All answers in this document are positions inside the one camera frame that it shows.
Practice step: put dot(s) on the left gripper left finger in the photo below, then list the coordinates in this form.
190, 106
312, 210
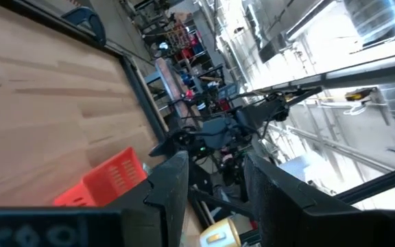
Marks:
170, 206

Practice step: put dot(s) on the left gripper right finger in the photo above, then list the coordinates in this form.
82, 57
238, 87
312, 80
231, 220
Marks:
279, 212

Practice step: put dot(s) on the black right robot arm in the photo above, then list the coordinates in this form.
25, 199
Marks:
218, 132

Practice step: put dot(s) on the yellow mug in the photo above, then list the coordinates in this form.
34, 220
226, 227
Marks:
218, 235

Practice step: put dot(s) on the orange slotted plastic basket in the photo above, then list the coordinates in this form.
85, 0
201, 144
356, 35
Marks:
115, 178

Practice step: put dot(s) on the black table clamp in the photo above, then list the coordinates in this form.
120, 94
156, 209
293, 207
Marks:
98, 27

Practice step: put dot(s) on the yellow black hanging device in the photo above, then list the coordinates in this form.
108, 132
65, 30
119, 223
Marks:
358, 94

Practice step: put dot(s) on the black aluminium table frame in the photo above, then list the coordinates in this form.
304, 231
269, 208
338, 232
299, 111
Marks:
145, 96

